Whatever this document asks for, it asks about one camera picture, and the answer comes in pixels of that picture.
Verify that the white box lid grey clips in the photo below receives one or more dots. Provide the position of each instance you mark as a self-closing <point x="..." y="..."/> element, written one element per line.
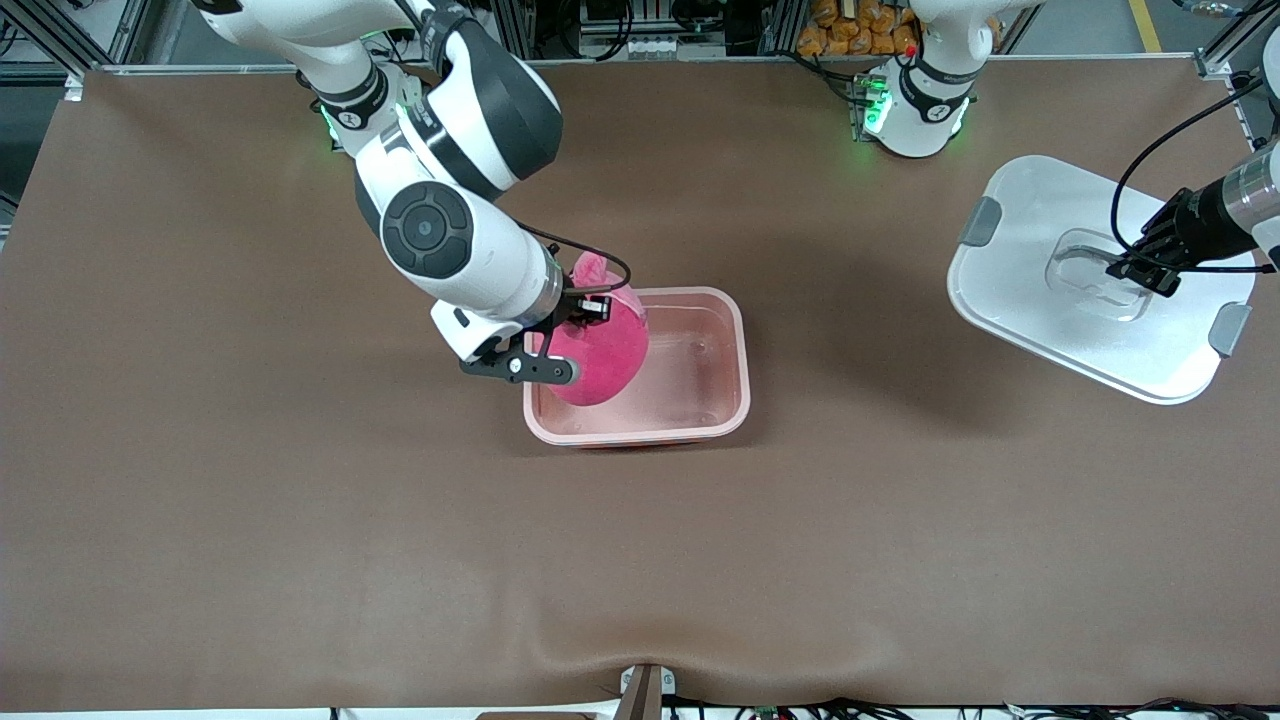
<point x="1020" y="290"/>

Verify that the aluminium table edge rail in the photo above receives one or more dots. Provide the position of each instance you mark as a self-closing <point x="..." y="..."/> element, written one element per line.
<point x="700" y="62"/>

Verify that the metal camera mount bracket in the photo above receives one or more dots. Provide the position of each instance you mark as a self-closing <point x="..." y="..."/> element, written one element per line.
<point x="645" y="690"/>

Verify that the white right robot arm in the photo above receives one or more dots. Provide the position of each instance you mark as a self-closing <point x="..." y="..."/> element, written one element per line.
<point x="470" y="250"/>

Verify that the pink plush toy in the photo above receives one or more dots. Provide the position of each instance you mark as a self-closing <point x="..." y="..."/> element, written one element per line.
<point x="600" y="360"/>

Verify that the pink plastic storage box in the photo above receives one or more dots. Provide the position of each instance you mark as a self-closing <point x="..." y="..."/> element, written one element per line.
<point x="700" y="380"/>

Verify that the pile of orange items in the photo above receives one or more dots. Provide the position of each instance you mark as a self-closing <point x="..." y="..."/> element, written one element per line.
<point x="840" y="30"/>

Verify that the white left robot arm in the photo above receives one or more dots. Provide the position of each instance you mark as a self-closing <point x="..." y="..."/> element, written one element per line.
<point x="920" y="110"/>

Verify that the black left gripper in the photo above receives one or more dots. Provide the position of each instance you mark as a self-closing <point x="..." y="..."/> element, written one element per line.
<point x="1193" y="219"/>

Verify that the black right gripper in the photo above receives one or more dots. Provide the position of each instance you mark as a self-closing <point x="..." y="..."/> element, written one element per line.
<point x="573" y="308"/>

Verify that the white terminal block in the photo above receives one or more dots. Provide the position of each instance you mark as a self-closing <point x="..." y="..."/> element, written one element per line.
<point x="650" y="46"/>

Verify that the brown table cover mat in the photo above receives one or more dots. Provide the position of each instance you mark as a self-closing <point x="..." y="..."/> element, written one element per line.
<point x="640" y="560"/>

